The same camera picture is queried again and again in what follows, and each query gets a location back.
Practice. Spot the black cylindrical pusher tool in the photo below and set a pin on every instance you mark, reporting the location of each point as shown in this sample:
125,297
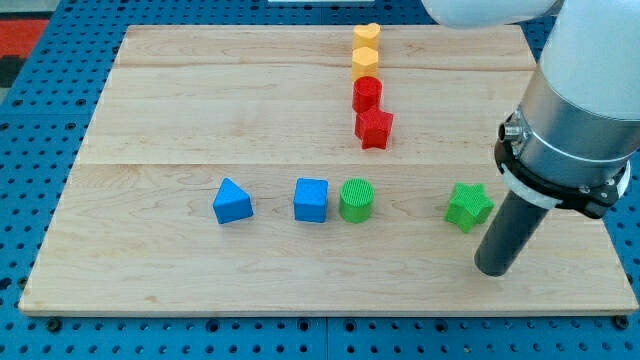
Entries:
510,230

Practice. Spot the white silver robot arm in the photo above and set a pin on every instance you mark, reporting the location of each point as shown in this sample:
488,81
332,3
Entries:
569,142

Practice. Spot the green star block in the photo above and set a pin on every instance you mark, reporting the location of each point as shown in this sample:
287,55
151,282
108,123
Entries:
468,206

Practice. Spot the green cylinder block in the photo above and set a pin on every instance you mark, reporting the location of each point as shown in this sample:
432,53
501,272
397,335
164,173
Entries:
356,199

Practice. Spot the red star block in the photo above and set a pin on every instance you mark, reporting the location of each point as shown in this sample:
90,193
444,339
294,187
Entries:
373,127

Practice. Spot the red cylinder block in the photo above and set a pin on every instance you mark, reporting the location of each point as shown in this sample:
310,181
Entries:
367,92

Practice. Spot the blue cube block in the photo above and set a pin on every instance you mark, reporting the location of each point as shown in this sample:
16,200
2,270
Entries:
310,200

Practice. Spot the yellow hexagon block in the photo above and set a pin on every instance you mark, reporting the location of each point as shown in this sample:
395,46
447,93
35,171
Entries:
364,62

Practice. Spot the yellow heart block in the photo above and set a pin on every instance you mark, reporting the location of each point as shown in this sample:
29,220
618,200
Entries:
366,36

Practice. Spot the wooden board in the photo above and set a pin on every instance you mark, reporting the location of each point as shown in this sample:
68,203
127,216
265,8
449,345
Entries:
184,107

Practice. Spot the blue triangle block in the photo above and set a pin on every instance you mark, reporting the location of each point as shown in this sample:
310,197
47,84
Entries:
231,203

